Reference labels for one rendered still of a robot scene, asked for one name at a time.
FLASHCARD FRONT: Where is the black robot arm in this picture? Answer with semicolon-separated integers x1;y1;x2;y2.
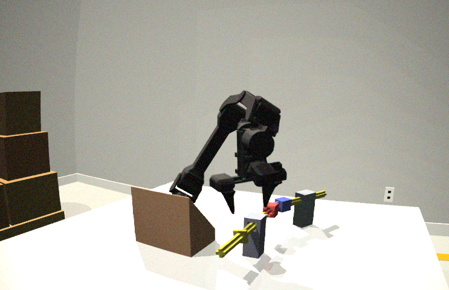
169;90;283;203

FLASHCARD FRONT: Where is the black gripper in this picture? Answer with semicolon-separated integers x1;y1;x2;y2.
209;150;287;215

